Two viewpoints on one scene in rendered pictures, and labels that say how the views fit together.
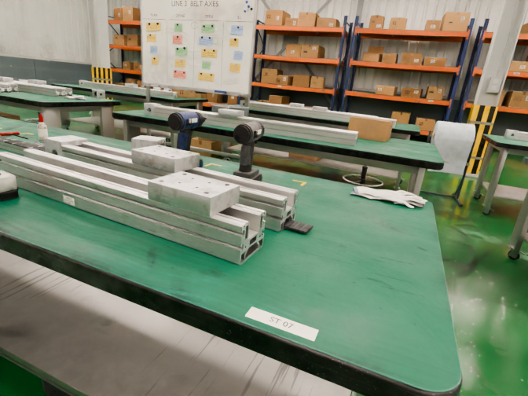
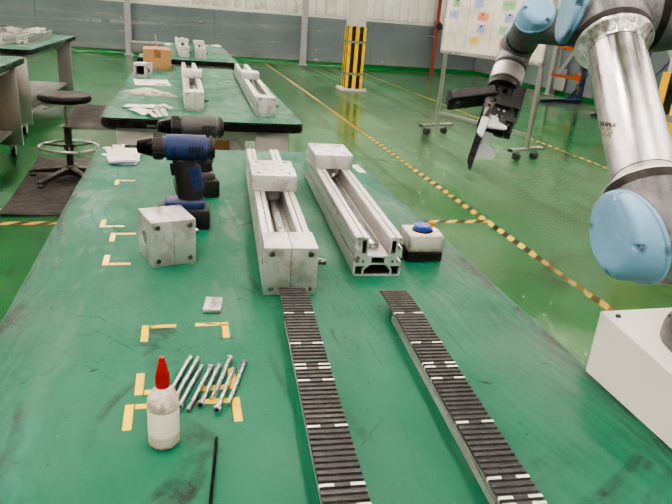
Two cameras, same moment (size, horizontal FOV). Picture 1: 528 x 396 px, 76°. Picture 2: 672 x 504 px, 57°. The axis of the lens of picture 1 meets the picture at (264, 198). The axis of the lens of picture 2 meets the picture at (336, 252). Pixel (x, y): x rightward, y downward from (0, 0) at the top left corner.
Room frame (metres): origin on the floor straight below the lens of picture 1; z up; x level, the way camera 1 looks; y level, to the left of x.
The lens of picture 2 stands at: (1.73, 1.64, 1.28)
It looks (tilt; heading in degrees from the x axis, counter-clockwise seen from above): 21 degrees down; 234
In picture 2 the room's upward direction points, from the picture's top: 5 degrees clockwise
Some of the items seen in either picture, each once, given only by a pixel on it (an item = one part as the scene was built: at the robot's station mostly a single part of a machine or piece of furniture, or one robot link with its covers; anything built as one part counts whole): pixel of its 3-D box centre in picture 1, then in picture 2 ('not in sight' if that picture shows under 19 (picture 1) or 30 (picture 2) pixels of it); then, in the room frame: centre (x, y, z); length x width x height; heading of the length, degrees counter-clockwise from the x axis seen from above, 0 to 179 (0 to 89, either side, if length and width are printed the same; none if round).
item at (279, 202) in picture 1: (166, 178); (271, 198); (0.96, 0.30, 0.82); 0.80 x 0.10 x 0.09; 65
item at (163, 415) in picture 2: (42, 126); (163, 400); (1.52, 1.03, 0.84); 0.04 x 0.04 x 0.12
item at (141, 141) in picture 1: (148, 150); (172, 234); (1.29, 0.47, 0.83); 0.11 x 0.10 x 0.10; 176
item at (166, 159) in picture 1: (166, 163); (271, 180); (0.96, 0.30, 0.87); 0.16 x 0.11 x 0.07; 65
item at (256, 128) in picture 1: (251, 155); (185, 156); (1.10, 0.06, 0.89); 0.20 x 0.08 x 0.22; 164
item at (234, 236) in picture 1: (113, 193); (343, 200); (0.79, 0.38, 0.82); 0.80 x 0.10 x 0.09; 65
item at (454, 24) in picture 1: (400, 78); not in sight; (9.97, -3.41, 1.59); 2.83 x 0.98 x 3.17; 69
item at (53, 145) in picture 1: (64, 152); (294, 262); (1.14, 0.71, 0.83); 0.12 x 0.09 x 0.10; 155
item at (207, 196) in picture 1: (194, 197); (329, 160); (0.69, 0.15, 0.87); 0.16 x 0.11 x 0.07; 65
